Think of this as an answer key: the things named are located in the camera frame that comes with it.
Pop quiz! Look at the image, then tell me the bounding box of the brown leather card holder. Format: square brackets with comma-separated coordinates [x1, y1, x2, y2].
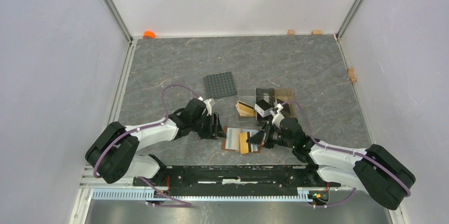
[222, 127, 261, 154]

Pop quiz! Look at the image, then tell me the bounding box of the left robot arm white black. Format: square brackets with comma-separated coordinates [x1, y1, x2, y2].
[85, 97, 226, 186]

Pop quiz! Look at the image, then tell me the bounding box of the orange round cap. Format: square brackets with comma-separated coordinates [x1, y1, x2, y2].
[142, 31, 156, 39]

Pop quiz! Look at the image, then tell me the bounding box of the gold credit card stack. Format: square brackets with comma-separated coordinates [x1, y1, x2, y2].
[235, 101, 256, 118]

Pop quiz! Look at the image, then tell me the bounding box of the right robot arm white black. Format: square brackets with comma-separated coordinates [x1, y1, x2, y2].
[246, 118, 416, 210]

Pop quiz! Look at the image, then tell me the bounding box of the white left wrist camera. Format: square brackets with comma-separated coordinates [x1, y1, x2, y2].
[198, 96, 215, 115]

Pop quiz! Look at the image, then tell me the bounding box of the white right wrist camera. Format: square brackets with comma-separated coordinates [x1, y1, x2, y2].
[270, 104, 285, 128]

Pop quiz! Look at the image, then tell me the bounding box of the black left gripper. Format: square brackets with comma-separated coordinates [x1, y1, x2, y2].
[191, 112, 227, 139]

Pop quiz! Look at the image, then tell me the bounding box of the white slotted cable duct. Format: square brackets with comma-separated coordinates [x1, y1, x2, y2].
[91, 188, 312, 203]

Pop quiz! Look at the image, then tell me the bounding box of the dark grey studded baseplate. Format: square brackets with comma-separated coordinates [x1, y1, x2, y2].
[203, 71, 238, 99]

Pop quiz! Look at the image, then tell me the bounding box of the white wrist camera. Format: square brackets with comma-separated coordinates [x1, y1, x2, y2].
[198, 96, 215, 115]
[270, 104, 285, 128]

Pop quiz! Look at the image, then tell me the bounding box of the black credit card stack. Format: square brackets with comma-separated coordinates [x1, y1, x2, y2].
[276, 98, 291, 117]

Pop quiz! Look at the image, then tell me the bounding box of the curved wooden piece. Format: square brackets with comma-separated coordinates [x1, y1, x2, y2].
[347, 68, 357, 84]

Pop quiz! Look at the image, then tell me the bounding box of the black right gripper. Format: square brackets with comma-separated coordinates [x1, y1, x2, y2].
[246, 121, 295, 149]

